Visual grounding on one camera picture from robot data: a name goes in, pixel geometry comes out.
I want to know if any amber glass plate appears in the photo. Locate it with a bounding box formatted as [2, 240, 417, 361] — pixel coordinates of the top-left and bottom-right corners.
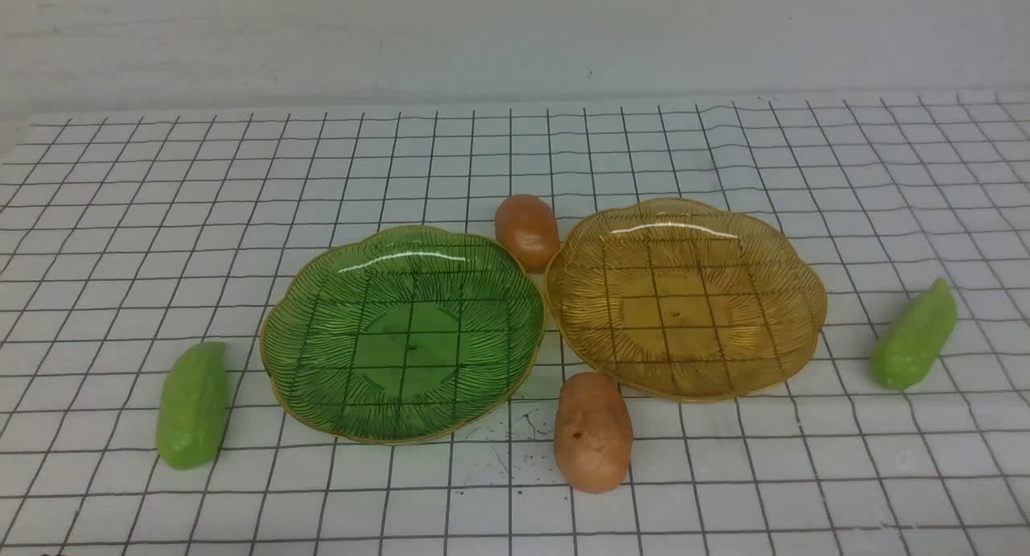
[543, 198, 828, 402]

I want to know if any green glass plate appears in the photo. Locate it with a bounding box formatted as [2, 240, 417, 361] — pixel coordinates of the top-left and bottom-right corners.
[260, 225, 546, 445]

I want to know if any small brown potato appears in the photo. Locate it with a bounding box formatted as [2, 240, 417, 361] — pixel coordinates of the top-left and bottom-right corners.
[494, 194, 560, 274]

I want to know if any large brown potato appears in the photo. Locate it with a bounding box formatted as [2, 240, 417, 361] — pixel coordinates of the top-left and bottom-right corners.
[553, 372, 634, 494]

